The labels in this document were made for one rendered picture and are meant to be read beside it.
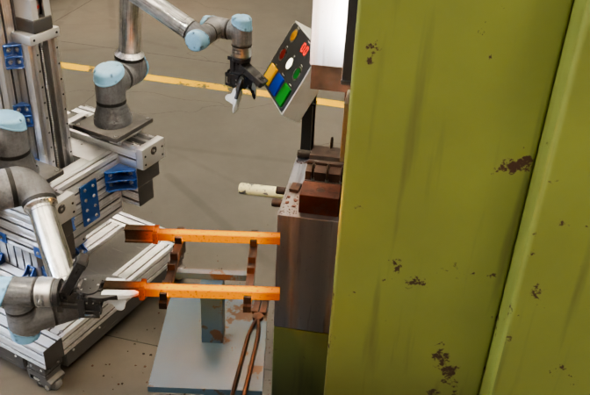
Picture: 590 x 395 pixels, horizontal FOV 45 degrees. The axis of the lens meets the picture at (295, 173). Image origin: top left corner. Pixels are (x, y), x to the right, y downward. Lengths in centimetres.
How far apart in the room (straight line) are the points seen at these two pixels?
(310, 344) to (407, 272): 67
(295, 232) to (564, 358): 83
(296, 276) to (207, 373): 47
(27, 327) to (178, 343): 41
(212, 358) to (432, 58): 101
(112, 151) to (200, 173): 132
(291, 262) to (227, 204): 167
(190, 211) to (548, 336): 236
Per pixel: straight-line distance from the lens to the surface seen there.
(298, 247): 222
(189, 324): 216
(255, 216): 380
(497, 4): 159
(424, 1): 158
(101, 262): 320
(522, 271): 179
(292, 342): 248
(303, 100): 266
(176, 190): 403
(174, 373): 202
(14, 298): 193
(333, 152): 236
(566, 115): 159
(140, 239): 208
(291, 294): 234
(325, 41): 200
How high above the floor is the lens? 212
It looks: 30 degrees down
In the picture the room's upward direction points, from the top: 3 degrees clockwise
